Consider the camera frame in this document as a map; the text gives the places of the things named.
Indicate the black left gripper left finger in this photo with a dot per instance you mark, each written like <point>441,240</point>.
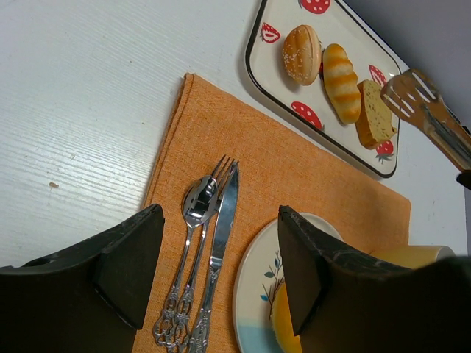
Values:
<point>89,297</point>

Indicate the round plate with blue rim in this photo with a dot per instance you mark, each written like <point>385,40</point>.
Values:
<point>260,274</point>

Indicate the yellow mug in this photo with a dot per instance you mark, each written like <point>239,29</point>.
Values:
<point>414,256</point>

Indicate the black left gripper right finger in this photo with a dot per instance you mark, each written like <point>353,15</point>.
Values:
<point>344,300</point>

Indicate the small sesame bread roll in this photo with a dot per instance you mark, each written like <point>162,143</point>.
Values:
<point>302,54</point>

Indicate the silver table knife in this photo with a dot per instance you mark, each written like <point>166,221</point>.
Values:
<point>200,334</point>

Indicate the orange cloth placemat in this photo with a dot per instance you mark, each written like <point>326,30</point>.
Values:
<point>276,167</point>

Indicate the striped long bread roll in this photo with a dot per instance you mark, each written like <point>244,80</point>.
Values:
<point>340,83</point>

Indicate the strawberry pattern rectangular tray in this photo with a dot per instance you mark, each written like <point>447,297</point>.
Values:
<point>334,22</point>

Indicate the silver fork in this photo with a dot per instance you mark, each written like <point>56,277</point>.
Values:
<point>186,301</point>

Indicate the brown bread slice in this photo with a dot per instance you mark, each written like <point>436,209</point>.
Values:
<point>374,125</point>

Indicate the silver spoon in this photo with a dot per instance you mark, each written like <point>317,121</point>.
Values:
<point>196,206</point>

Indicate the metal food tongs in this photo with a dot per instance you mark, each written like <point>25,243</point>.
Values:
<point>413,98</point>

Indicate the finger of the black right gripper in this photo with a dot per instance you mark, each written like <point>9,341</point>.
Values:
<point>464,179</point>

